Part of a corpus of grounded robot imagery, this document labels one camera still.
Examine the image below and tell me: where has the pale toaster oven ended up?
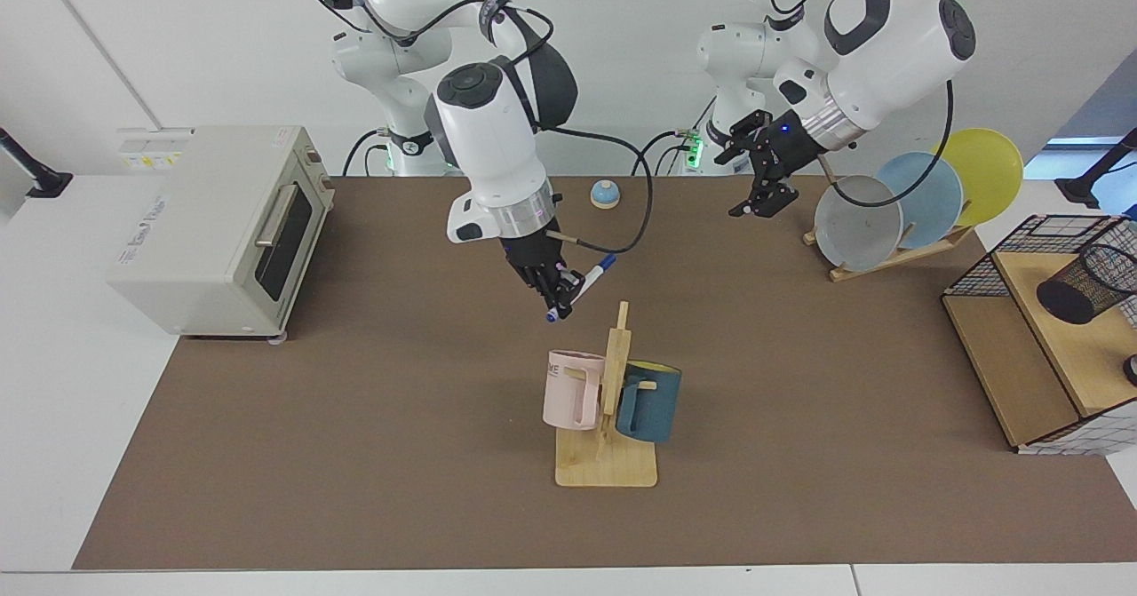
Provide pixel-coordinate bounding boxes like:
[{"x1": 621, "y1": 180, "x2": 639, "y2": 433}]
[{"x1": 107, "y1": 125, "x2": 337, "y2": 346}]

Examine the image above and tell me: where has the wooden plate rack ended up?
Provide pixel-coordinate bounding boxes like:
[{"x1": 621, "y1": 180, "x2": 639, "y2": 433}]
[{"x1": 803, "y1": 223, "x2": 975, "y2": 282}]

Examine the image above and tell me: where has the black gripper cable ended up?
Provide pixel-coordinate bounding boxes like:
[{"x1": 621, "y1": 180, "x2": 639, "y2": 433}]
[
  {"x1": 815, "y1": 79, "x2": 956, "y2": 209},
  {"x1": 480, "y1": 0, "x2": 656, "y2": 256}
]

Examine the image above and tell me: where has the white marker with blue cap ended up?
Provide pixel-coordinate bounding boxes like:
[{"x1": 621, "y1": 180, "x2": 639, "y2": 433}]
[{"x1": 545, "y1": 254, "x2": 617, "y2": 323}]

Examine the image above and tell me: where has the dark teal cup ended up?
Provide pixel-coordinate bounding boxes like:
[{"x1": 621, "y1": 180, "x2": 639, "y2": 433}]
[{"x1": 615, "y1": 361, "x2": 683, "y2": 444}]

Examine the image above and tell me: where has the black base cable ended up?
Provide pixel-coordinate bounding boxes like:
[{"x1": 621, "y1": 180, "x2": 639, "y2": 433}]
[
  {"x1": 342, "y1": 128, "x2": 385, "y2": 178},
  {"x1": 631, "y1": 130, "x2": 692, "y2": 178}
]

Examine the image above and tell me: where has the wooden cup stand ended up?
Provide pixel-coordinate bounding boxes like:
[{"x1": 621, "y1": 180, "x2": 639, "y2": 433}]
[{"x1": 555, "y1": 301, "x2": 659, "y2": 489}]

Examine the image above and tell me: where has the grey plate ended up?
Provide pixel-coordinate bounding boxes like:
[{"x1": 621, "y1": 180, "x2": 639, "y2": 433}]
[{"x1": 814, "y1": 175, "x2": 904, "y2": 273}]

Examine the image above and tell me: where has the white box with yellow label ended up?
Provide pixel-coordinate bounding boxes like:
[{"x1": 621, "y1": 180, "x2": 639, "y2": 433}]
[{"x1": 117, "y1": 127, "x2": 193, "y2": 175}]

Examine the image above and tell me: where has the pink cup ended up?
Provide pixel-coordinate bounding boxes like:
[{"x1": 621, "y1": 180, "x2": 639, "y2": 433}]
[{"x1": 543, "y1": 350, "x2": 607, "y2": 432}]

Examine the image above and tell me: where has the black mesh pen holder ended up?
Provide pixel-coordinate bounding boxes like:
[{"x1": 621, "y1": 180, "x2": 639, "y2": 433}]
[{"x1": 1036, "y1": 243, "x2": 1137, "y2": 326}]

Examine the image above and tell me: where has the wire basket with wooden floor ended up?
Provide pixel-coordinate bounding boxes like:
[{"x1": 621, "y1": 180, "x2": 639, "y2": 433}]
[{"x1": 942, "y1": 214, "x2": 1137, "y2": 457}]

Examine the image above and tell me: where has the light blue plate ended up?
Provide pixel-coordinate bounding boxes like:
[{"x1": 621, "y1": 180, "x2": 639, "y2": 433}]
[{"x1": 875, "y1": 153, "x2": 965, "y2": 250}]

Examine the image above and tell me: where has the yellow plate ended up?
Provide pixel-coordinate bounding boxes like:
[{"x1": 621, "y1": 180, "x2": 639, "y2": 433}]
[{"x1": 930, "y1": 128, "x2": 1024, "y2": 227}]

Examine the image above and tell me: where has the brown table cloth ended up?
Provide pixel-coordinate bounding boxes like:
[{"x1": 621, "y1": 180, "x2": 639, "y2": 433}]
[{"x1": 71, "y1": 175, "x2": 1137, "y2": 572}]

